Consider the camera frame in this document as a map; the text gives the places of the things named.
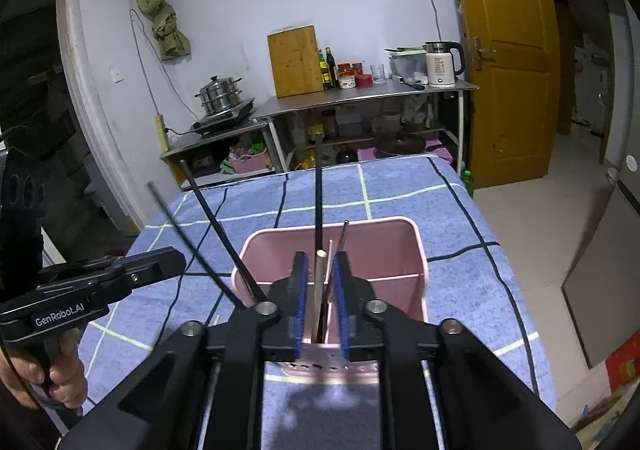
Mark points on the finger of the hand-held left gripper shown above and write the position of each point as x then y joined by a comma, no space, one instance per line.
80,270
150,265

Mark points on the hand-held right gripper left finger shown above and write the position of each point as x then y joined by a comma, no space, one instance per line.
300,300

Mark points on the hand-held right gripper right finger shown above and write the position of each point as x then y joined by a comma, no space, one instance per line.
342,300

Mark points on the metal chopstick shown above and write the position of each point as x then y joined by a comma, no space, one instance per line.
343,237

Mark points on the pink utensil basket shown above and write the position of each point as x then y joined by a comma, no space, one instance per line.
390,250

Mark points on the person's left hand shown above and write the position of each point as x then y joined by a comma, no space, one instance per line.
67,370

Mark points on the low steel table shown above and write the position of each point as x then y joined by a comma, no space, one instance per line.
200,145

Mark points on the blue checked blanket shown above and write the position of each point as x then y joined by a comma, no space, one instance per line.
475,305

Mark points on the yellowed power strip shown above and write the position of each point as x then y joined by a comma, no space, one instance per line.
161,132

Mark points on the pink storage basket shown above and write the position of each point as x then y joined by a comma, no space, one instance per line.
247,162

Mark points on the black induction cooker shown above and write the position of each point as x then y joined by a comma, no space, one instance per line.
225,120

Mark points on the dark wok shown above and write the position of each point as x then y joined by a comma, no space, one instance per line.
400,145

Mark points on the green plastic bottle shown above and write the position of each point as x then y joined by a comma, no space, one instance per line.
467,181

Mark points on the translucent plastic jug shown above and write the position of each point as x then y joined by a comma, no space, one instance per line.
349,122

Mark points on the steel steamer pot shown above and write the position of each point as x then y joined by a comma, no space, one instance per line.
220,95

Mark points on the long steel table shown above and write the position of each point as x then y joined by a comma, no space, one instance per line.
320,97

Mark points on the white jar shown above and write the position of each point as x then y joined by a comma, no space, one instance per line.
347,82

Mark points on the red tin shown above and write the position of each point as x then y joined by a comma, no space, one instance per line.
364,80

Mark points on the black kitchen knife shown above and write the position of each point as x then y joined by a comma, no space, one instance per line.
411,85

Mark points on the clear drinking glass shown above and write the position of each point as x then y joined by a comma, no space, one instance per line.
377,74

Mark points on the red lid jar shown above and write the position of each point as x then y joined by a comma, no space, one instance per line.
343,70
356,69

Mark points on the dark oil bottle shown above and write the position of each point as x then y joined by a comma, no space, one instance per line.
330,67
322,70

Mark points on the wooden cutting board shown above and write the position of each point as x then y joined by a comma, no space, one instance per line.
295,60

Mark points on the clear plastic container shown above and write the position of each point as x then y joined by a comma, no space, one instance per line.
407,65

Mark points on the white electric kettle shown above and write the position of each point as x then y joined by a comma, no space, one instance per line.
440,65

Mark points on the red cardboard box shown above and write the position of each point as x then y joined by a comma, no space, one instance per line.
622,370

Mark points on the yellow wooden door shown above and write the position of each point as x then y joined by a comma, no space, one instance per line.
505,55

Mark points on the white door frame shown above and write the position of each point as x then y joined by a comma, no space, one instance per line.
95,130

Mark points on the white wall switch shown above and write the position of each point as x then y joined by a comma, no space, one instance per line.
118,75

